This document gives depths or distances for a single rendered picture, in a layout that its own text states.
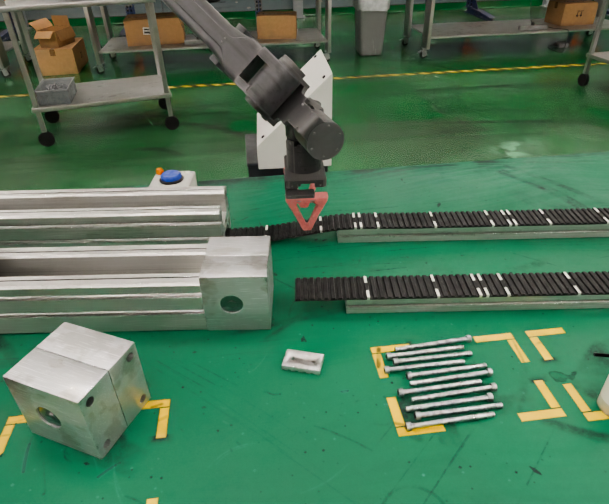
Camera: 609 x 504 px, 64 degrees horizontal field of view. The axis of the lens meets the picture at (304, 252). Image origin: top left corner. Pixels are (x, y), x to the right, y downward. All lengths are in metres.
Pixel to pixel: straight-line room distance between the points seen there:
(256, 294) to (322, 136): 0.24
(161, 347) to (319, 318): 0.22
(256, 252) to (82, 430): 0.31
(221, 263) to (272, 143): 0.51
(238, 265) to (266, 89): 0.25
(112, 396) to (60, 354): 0.07
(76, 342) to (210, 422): 0.18
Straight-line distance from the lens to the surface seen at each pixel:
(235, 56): 0.77
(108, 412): 0.60
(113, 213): 0.87
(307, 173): 0.80
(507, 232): 0.95
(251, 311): 0.69
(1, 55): 5.88
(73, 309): 0.75
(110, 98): 3.76
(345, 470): 0.57
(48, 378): 0.59
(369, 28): 5.69
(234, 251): 0.70
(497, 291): 0.76
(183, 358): 0.69
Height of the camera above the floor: 1.26
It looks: 34 degrees down
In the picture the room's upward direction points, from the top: 1 degrees counter-clockwise
